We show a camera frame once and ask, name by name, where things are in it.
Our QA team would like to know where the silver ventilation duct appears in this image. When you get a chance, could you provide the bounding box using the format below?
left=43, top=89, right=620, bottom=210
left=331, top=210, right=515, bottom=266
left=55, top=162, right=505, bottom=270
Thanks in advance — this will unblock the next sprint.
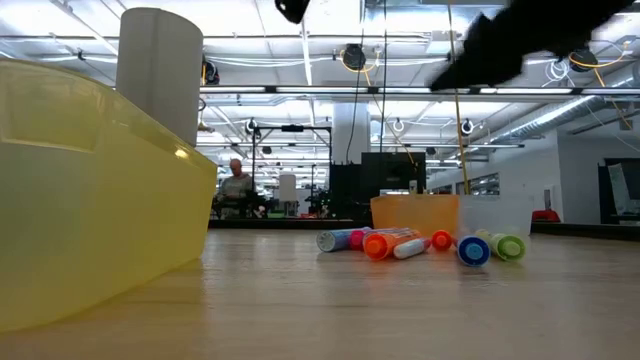
left=492, top=94, right=601, bottom=145

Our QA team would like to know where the long ceiling light bar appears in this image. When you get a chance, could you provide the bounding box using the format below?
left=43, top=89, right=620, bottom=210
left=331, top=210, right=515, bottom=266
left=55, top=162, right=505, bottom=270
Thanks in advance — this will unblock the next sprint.
left=199, top=85, right=640, bottom=97

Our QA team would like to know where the blue highlighter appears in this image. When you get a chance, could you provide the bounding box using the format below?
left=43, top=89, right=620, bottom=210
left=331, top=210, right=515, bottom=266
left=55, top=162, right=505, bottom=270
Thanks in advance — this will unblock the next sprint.
left=455, top=233, right=492, bottom=268

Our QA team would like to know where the green highlighter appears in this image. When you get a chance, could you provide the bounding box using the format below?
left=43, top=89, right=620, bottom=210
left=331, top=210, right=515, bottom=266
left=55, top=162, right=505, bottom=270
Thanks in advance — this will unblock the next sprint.
left=474, top=228, right=527, bottom=263

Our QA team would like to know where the black monitor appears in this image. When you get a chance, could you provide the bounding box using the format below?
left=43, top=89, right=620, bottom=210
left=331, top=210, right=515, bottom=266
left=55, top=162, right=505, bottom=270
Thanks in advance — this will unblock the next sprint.
left=360, top=152, right=427, bottom=196

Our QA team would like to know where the black display panel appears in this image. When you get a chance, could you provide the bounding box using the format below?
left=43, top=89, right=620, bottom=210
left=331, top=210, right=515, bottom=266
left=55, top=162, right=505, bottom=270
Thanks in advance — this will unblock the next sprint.
left=598, top=158, right=640, bottom=225

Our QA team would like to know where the clear plastic bin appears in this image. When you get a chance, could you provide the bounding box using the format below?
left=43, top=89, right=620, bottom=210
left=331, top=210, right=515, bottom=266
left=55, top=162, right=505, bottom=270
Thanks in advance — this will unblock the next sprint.
left=457, top=194, right=534, bottom=236

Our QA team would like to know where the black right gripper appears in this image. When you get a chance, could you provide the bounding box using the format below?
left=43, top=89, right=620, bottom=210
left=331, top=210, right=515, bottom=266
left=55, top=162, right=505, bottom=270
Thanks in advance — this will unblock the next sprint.
left=429, top=0, right=636, bottom=92

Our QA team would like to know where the black cabinet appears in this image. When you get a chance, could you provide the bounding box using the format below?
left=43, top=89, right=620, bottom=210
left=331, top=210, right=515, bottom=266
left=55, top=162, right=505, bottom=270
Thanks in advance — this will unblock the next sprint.
left=328, top=162, right=372, bottom=221

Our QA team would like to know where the white paper sign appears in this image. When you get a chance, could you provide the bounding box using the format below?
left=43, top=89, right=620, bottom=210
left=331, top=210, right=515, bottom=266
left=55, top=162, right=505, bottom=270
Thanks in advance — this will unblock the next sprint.
left=278, top=173, right=298, bottom=204

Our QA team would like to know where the orange plastic bin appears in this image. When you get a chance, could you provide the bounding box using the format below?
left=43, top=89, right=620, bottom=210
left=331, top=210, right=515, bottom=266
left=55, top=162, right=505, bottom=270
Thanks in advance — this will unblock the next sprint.
left=370, top=193, right=460, bottom=235

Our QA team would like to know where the slim white pillar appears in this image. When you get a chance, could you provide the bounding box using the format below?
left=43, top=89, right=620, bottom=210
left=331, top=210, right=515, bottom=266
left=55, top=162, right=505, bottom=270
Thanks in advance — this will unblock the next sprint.
left=332, top=102, right=372, bottom=165

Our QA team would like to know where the black hanging cable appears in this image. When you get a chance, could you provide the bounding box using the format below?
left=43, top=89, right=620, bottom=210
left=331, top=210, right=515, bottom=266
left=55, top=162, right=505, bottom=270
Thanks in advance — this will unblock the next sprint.
left=382, top=0, right=389, bottom=154

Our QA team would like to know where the black metal frame rig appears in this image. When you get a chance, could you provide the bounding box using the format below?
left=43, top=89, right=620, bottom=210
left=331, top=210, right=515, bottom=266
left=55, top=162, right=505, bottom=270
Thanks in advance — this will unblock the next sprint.
left=249, top=124, right=334, bottom=219

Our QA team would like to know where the black ceiling cord reel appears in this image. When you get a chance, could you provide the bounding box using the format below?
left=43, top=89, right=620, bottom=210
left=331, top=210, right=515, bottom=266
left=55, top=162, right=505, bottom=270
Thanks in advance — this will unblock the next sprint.
left=569, top=47, right=599, bottom=74
left=342, top=43, right=368, bottom=72

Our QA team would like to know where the red cushion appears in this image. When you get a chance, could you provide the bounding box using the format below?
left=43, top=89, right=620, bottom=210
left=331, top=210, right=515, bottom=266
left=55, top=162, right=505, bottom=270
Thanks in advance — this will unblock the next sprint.
left=531, top=209, right=562, bottom=224

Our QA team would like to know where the pink highlighter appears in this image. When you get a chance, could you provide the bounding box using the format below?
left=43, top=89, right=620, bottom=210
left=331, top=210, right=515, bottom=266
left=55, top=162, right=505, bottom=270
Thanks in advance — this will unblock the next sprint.
left=348, top=228, right=371, bottom=252

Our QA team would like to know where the yellow translucent plastic bin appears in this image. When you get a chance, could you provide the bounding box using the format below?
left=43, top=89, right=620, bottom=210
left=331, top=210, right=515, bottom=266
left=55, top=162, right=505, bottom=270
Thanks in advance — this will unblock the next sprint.
left=0, top=58, right=219, bottom=334

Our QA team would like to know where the person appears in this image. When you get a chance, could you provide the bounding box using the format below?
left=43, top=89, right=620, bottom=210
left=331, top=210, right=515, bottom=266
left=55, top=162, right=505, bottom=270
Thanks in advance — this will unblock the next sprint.
left=217, top=158, right=257, bottom=220

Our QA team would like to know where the orange highlighter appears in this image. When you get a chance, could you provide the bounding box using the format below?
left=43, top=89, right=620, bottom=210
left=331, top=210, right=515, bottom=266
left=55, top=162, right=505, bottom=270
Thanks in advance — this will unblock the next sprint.
left=431, top=229, right=454, bottom=252
left=363, top=228, right=424, bottom=262

